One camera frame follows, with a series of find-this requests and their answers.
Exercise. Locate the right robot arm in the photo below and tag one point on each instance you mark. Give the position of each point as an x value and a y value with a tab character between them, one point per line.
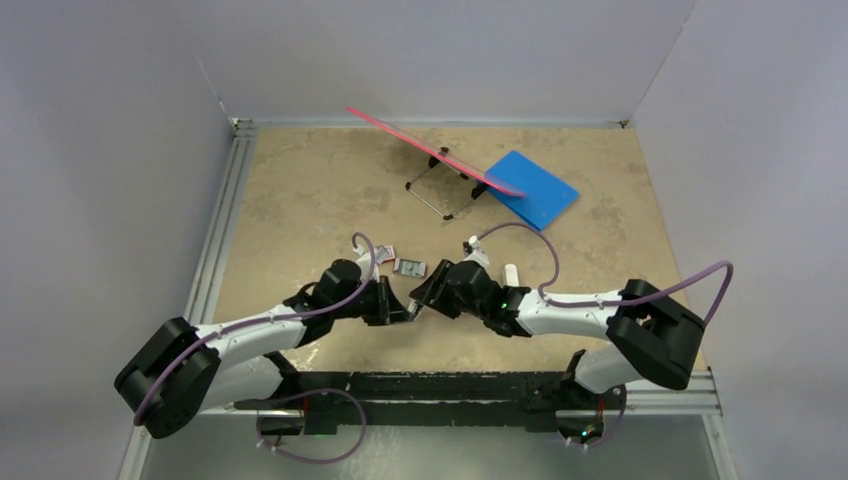
648	334

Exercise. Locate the black base bar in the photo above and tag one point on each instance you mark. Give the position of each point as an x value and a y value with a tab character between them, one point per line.
535	401

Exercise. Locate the red white staple box sleeve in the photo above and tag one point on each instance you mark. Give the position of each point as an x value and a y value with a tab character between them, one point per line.
385	253

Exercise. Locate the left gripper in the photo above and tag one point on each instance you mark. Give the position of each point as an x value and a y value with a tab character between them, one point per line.
384	302

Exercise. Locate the long white stapler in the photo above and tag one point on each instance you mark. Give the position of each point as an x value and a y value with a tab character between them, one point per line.
510	275

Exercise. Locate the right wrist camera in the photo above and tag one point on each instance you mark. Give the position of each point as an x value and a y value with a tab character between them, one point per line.
473	251

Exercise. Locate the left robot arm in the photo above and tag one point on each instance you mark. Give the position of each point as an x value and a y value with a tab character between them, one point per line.
184	369

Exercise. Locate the staple box tray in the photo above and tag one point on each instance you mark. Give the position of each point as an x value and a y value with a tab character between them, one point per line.
410	268

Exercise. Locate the blue folder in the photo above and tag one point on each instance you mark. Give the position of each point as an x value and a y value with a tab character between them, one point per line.
534	194

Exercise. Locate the small white stapler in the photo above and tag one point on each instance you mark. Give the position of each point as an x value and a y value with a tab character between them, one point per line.
414	309

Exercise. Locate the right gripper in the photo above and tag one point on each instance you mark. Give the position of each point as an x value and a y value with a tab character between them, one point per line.
433	292

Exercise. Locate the black wire stand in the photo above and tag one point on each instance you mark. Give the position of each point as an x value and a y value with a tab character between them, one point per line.
444	188

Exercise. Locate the pink board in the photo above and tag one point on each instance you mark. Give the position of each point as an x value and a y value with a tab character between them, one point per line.
430	151

